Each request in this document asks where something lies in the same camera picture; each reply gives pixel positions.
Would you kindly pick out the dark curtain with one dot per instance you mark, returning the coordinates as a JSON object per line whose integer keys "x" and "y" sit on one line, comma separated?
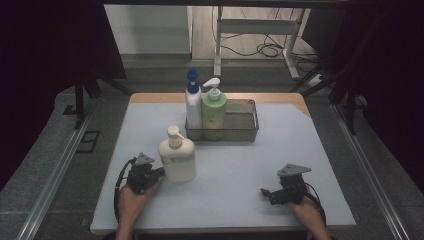
{"x": 40, "y": 66}
{"x": 393, "y": 83}

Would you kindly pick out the person's right hand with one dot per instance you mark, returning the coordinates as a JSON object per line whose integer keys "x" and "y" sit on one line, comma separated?
{"x": 306, "y": 210}

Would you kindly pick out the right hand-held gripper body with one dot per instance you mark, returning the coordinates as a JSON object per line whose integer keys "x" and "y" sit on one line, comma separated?
{"x": 291, "y": 190}

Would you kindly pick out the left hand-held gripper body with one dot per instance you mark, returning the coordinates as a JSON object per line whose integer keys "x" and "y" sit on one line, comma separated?
{"x": 141, "y": 180}

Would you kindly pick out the white power strip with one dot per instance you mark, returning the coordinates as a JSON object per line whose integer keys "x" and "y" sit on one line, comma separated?
{"x": 315, "y": 80}

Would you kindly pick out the black metal stand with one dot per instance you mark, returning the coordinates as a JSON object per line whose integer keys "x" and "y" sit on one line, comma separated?
{"x": 79, "y": 100}
{"x": 350, "y": 100}

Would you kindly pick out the white bottle with blue pump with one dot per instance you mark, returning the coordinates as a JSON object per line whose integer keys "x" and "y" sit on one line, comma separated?
{"x": 193, "y": 110}

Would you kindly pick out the white panel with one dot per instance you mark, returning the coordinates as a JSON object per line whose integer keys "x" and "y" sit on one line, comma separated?
{"x": 146, "y": 30}

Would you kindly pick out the aluminium rail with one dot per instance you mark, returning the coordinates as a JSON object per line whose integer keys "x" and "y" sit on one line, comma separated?
{"x": 55, "y": 173}
{"x": 370, "y": 173}

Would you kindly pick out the white desk frame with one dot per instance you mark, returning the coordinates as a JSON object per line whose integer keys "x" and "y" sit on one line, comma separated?
{"x": 258, "y": 26}

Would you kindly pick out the white table mat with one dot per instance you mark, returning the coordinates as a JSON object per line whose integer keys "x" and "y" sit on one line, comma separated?
{"x": 233, "y": 180}

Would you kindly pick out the cream pump bottle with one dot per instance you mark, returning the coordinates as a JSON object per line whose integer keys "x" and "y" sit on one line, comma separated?
{"x": 178, "y": 160}

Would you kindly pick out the green pump bottle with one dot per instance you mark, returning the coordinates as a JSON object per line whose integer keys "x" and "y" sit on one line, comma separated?
{"x": 214, "y": 113}

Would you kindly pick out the grey metal mesh basket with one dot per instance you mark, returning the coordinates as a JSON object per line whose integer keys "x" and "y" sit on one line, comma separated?
{"x": 241, "y": 126}

